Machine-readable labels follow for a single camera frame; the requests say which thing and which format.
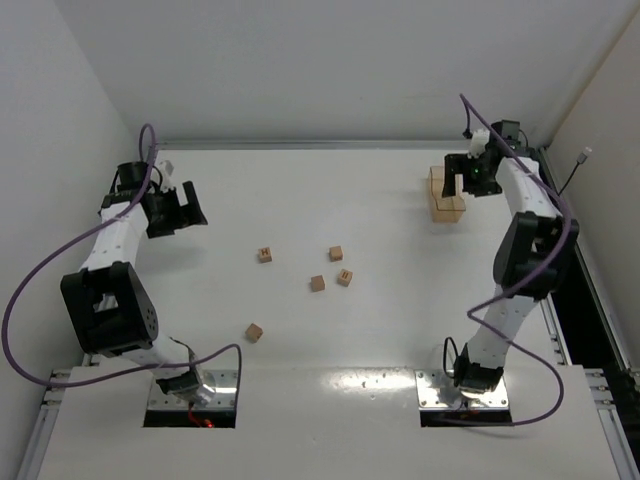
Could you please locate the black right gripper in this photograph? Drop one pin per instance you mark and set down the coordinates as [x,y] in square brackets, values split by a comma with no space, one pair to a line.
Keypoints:
[458,170]

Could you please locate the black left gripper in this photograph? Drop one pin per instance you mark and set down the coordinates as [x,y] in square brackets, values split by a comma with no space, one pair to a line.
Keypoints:
[176,211]

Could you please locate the clear plastic block container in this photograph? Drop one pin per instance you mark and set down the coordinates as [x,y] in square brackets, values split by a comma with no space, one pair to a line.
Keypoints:
[443,210]

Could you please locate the wood block letter H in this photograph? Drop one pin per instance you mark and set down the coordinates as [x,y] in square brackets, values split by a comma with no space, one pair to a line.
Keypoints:
[264,255]

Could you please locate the plain wood block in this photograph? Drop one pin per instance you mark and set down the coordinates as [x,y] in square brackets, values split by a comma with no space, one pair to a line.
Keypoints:
[253,333]
[336,253]
[317,283]

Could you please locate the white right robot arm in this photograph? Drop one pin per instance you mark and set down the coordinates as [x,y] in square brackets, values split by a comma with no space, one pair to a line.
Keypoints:
[533,257]

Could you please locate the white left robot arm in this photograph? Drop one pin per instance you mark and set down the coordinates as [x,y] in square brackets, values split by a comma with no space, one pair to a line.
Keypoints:
[111,313]

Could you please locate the wood block with bars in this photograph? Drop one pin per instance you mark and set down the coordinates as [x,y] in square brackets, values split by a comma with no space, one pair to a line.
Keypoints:
[344,277]

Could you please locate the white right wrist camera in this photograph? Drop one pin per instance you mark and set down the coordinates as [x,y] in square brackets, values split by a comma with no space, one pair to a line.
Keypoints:
[478,142]

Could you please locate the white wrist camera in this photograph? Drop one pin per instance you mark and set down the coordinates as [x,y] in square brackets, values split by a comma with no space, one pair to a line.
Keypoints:
[162,175]
[478,142]

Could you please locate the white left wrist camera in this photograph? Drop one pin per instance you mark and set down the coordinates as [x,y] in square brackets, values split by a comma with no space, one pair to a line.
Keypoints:
[162,175]

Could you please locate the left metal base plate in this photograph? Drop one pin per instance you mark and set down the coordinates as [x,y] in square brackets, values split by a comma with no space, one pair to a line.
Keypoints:
[217,394]

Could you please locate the metal base plate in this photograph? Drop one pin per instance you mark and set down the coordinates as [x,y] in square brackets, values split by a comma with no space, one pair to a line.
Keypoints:
[437,393]
[217,394]

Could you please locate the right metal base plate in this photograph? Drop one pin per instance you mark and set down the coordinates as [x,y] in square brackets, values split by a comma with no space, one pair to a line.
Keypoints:
[437,393]

